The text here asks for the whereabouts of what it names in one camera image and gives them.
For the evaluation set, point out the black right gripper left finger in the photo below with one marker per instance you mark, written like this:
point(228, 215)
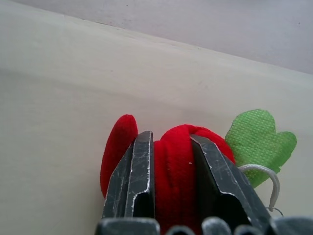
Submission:
point(127, 181)

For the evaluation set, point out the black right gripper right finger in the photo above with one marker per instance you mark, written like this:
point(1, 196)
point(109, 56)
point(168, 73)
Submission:
point(220, 176)

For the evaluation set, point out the red plush toy green leaf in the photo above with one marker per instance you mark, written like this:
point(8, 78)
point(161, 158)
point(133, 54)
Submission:
point(173, 169)

